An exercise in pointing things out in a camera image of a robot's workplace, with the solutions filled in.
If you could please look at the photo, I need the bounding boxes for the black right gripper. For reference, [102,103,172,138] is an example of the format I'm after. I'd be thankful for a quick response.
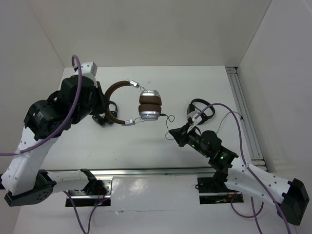
[169,122,210,157]

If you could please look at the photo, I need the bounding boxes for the brown silver headphones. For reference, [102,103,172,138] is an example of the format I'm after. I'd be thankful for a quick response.
[104,80,162,121]

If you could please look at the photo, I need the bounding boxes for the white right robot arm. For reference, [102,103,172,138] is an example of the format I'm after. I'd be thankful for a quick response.
[169,125,310,226]

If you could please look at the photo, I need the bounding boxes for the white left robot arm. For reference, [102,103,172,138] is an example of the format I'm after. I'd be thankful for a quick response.
[1,75,109,207]

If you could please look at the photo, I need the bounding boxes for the small black headphones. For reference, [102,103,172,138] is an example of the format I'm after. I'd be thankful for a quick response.
[92,100,119,127]

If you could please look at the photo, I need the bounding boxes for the large black wrapped headphones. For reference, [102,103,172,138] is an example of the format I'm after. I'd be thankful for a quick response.
[187,98,215,125]

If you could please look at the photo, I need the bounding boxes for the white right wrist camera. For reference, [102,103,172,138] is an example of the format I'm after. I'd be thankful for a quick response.
[187,111,202,133]

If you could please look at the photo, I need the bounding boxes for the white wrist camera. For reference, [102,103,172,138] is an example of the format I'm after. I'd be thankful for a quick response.
[80,61,98,79]
[187,111,202,133]

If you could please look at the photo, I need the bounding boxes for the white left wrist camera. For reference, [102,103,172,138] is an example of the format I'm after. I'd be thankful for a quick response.
[80,61,98,79]

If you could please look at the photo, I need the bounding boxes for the aluminium table rail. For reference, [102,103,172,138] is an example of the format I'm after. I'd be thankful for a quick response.
[48,167,256,181]

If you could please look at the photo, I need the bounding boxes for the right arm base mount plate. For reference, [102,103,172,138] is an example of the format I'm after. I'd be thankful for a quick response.
[195,177,244,205]

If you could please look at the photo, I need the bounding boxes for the aluminium side rail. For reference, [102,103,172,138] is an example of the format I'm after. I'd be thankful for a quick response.
[226,67,267,171]

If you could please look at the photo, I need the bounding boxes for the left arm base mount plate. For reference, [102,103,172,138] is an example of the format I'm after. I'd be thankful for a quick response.
[67,176,113,207]

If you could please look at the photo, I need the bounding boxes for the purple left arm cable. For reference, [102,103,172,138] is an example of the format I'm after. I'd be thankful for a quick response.
[0,55,113,234]

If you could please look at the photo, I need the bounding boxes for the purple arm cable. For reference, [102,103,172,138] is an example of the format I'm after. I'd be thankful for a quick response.
[0,55,113,234]
[195,103,293,234]

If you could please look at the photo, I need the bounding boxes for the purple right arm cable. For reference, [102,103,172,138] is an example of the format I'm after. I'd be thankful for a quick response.
[195,103,293,234]

